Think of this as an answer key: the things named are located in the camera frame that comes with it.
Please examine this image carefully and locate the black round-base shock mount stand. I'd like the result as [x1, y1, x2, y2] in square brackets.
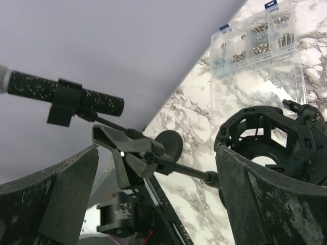
[214, 100, 326, 186]

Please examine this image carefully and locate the black microphone silver grille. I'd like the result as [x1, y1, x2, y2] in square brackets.
[1, 65, 125, 117]

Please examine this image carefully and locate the black round-base clip stand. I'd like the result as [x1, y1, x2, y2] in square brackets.
[92, 125, 221, 189]

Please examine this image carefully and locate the clear plastic screw box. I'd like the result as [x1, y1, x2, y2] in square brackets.
[209, 1, 307, 123]

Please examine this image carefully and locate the black round-base mic stand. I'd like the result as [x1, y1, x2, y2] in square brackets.
[46, 78, 184, 161]

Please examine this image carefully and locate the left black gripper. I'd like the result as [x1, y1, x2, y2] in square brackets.
[97, 178, 193, 245]

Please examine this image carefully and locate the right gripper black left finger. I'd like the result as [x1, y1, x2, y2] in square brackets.
[1, 144, 99, 244]

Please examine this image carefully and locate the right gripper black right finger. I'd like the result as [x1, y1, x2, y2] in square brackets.
[216, 145, 326, 244]

